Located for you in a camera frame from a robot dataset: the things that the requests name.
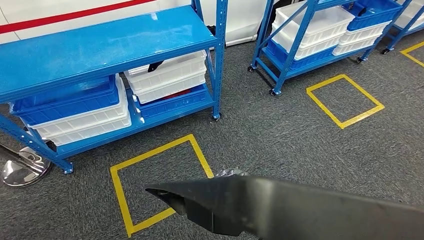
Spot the yellow floor tape square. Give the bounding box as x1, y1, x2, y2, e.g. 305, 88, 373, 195
109, 133, 215, 239
306, 74, 386, 130

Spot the red barrier belt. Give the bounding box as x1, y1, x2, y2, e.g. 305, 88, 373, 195
0, 0, 157, 35

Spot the small black part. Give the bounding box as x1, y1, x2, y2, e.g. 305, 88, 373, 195
147, 60, 165, 73

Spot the chrome stanchion post with base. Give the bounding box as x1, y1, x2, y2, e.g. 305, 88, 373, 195
0, 142, 53, 188

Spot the blue metal shelf rack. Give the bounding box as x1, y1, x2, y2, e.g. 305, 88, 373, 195
247, 0, 415, 97
380, 0, 424, 56
0, 0, 229, 175

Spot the large white plastic crate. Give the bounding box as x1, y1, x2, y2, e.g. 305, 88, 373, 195
273, 4, 356, 47
270, 23, 347, 62

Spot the small red object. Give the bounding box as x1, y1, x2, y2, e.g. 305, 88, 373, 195
162, 88, 193, 101

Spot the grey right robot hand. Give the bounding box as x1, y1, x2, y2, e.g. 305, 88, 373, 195
215, 168, 249, 179

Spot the white car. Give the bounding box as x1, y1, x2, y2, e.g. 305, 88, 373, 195
0, 0, 266, 48

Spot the blue plastic crate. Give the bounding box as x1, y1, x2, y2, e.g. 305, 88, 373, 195
133, 83, 210, 119
342, 0, 404, 33
9, 74, 121, 127
265, 39, 336, 73

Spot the long black plastic part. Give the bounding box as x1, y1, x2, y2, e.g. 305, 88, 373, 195
144, 174, 424, 240

